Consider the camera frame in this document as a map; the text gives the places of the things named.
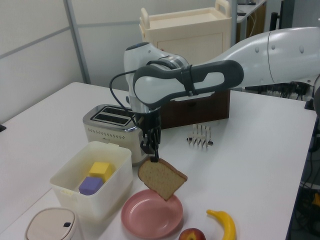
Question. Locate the beige round lid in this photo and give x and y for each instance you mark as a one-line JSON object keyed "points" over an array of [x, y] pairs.
{"points": [[50, 225]]}

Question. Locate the toast bread slice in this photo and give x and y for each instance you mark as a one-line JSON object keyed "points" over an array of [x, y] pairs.
{"points": [[161, 178]]}

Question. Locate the purple foam block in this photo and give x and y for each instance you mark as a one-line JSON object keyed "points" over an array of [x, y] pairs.
{"points": [[90, 186]]}

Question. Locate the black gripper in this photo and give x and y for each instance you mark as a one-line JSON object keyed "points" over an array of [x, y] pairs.
{"points": [[150, 120]]}

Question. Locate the black pole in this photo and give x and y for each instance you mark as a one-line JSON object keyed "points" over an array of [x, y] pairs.
{"points": [[274, 21]]}

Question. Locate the red apple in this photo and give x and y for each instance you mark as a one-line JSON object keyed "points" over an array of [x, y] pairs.
{"points": [[192, 235]]}

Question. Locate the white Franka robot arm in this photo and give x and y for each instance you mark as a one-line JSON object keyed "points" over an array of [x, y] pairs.
{"points": [[162, 85]]}

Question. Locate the white plastic storage box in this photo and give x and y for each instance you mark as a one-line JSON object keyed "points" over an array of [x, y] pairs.
{"points": [[95, 205]]}

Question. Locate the wooden background desk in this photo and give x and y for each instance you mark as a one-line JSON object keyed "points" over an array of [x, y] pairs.
{"points": [[250, 15]]}

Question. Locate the cream cabinet cart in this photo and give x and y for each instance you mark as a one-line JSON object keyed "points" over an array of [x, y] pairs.
{"points": [[190, 32]]}

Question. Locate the pink plate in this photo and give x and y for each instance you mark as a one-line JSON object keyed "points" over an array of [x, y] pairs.
{"points": [[147, 220]]}

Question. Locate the yellow foam block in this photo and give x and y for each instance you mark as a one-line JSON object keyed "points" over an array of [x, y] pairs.
{"points": [[100, 169]]}

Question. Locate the yellow banana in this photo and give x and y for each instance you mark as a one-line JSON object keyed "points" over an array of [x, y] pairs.
{"points": [[228, 225]]}

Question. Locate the cream and chrome toaster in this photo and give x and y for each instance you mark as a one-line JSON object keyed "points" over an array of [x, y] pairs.
{"points": [[107, 132]]}

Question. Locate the metal toast rack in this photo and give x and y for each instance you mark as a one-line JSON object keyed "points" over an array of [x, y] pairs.
{"points": [[201, 136]]}

